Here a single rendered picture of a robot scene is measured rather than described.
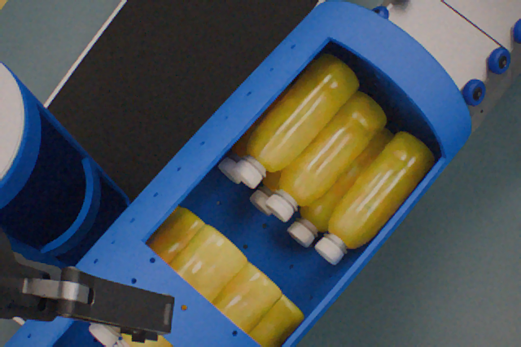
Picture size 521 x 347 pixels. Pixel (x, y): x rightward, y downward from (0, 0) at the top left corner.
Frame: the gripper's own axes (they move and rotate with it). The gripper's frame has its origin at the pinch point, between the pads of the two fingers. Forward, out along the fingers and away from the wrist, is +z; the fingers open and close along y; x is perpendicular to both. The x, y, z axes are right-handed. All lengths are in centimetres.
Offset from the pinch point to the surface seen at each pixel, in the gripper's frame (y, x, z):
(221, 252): 5.0, 11.0, 31.9
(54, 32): -80, 95, 142
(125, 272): -5.2, 7.0, 28.4
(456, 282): 49, 29, 155
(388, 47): 23, 37, 29
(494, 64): 41, 49, 56
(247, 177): 5.9, 22.2, 38.6
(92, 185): -34, 32, 86
